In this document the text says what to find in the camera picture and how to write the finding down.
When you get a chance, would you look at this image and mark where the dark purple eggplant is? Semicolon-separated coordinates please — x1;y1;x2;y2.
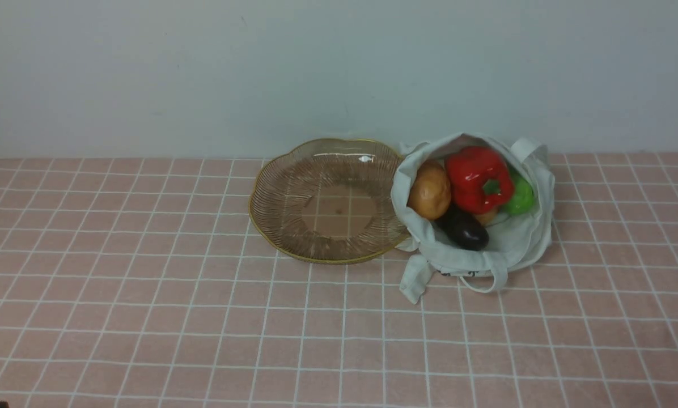
435;202;490;251

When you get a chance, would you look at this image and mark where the white cloth tote bag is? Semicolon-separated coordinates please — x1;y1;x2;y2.
391;133;555;304

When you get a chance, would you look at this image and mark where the brown potato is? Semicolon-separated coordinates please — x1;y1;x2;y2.
407;160;451;220
473;207;499;227

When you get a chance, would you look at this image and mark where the green vegetable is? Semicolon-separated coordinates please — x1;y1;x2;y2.
501;171;536;216

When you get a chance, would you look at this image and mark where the gold wire basket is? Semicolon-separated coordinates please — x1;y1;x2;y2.
248;138;409;265

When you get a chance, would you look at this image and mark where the red bell pepper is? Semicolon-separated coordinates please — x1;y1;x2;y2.
444;146;515;214

